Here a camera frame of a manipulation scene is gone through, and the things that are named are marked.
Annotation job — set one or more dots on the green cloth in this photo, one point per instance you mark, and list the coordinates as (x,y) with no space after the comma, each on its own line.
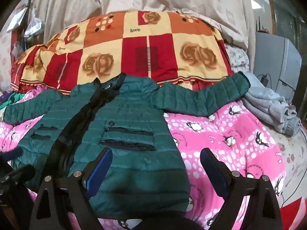
(18,97)

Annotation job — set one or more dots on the glass door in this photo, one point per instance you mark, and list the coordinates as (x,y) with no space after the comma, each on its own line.
(283,4)

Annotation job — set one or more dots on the grey sweatshirt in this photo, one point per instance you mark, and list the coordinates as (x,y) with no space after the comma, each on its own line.
(263,100)

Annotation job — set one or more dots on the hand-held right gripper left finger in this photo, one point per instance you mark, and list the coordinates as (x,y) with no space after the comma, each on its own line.
(100,167)

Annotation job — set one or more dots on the grey appliance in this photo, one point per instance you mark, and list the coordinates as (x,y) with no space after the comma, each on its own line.
(275,52)

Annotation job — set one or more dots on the white floral cloth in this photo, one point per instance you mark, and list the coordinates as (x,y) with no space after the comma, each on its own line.
(238,57)

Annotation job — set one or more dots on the pink penguin blanket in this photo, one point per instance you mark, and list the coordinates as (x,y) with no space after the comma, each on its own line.
(215,136)

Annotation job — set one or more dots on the black router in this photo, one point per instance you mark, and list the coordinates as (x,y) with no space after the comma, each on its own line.
(262,27)

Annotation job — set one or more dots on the white plastic bag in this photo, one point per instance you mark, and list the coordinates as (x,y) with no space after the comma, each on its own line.
(34,27)

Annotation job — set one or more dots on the white floral bedsheet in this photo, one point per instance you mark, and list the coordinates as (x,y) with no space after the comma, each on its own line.
(292,153)

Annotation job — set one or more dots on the red floral patchwork quilt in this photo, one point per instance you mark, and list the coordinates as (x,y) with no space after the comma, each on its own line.
(144,52)

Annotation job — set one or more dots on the red cloth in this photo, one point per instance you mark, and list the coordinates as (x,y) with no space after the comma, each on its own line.
(295,210)

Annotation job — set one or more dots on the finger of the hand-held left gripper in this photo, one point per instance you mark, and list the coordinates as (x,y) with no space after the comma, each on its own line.
(25,172)
(10,155)

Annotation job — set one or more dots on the green puffer jacket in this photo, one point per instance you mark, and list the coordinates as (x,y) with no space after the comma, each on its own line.
(134,115)

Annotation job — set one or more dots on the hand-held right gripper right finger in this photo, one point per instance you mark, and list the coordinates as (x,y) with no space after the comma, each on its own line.
(212,170)

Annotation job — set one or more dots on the black power adapter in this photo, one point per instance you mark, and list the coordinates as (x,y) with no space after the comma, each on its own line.
(265,79)

